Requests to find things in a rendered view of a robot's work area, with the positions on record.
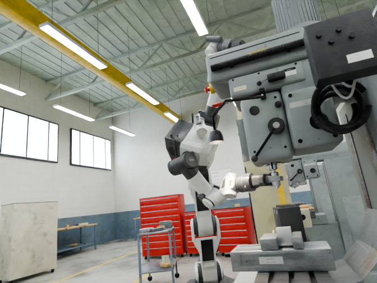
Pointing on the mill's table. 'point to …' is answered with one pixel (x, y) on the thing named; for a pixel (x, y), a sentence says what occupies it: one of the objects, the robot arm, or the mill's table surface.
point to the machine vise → (284, 257)
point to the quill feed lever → (274, 126)
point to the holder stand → (289, 218)
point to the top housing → (257, 45)
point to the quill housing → (250, 119)
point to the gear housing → (235, 89)
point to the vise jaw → (269, 242)
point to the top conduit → (258, 55)
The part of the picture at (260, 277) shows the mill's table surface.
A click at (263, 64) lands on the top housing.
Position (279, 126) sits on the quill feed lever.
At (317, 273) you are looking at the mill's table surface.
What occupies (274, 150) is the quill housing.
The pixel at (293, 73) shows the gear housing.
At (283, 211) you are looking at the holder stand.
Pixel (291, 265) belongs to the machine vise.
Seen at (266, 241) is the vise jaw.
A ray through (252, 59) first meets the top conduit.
